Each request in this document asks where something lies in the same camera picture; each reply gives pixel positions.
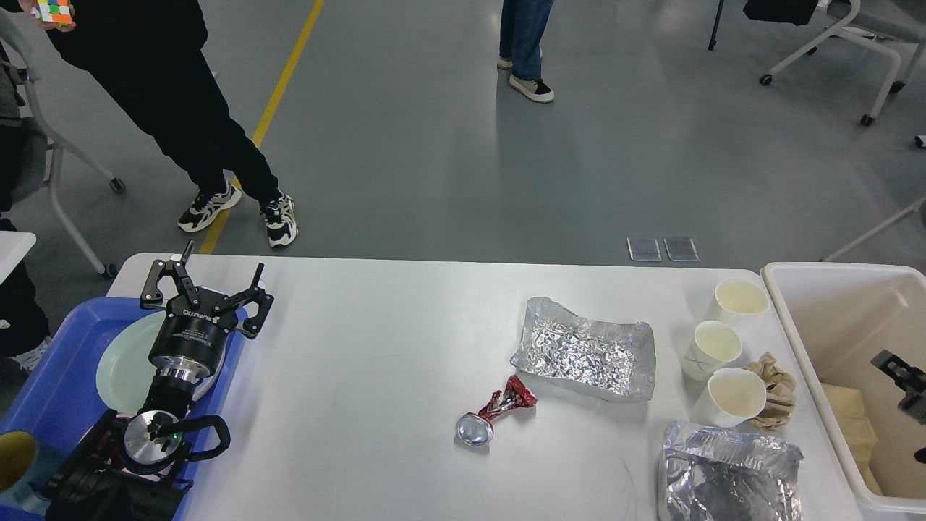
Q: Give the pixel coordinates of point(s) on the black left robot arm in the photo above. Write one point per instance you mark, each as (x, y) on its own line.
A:
(77, 492)

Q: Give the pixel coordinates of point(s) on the white office chair right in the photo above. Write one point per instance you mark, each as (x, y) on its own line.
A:
(857, 62)

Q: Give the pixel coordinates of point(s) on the dark blue mug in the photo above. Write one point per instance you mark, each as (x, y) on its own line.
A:
(27, 465)

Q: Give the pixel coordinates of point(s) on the brown paper bag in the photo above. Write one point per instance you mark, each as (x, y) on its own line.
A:
(848, 407)

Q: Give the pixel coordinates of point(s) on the green plate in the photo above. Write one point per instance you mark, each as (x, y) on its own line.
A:
(124, 373)

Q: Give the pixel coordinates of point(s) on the clear floor plate left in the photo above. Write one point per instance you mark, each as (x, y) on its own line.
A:
(644, 249)

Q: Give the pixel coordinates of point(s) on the colourful puzzle cube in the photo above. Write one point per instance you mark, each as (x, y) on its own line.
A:
(56, 11)

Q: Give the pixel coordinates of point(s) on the person in black clothes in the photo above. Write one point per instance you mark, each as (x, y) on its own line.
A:
(148, 55)

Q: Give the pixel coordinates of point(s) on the crumpled aluminium foil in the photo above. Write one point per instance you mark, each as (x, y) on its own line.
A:
(609, 361)

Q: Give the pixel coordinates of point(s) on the large white paper cup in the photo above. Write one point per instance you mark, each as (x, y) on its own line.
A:
(732, 396)

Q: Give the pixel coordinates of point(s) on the white plastic bin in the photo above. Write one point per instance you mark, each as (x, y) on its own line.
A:
(838, 317)

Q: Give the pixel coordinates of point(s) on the blue plastic tray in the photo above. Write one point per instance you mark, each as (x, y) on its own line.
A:
(60, 403)

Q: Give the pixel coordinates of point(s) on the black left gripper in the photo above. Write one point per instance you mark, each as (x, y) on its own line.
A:
(195, 336)

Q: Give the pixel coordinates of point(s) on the small clear plastic cup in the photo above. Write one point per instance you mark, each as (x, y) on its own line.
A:
(713, 345)

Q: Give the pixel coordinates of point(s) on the silver plastic bag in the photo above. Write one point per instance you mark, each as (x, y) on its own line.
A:
(707, 473)

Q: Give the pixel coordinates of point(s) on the white office chair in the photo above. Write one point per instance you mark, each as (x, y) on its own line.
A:
(46, 148)
(857, 62)

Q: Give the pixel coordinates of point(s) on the person in blue jeans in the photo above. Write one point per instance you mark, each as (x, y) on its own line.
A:
(522, 27)

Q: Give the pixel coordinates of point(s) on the crushed red can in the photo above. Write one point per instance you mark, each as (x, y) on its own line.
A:
(476, 430)

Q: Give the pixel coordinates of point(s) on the white office chair left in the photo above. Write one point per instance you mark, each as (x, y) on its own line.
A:
(46, 148)

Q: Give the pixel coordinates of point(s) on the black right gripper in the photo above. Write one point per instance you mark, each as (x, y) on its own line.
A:
(912, 381)

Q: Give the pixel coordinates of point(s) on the clear floor plate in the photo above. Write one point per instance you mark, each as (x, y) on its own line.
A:
(644, 249)
(681, 249)

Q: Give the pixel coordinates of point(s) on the pink mug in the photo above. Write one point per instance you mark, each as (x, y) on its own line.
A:
(131, 445)

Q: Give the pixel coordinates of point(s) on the clear floor plate right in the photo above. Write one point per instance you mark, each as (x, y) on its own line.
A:
(681, 249)

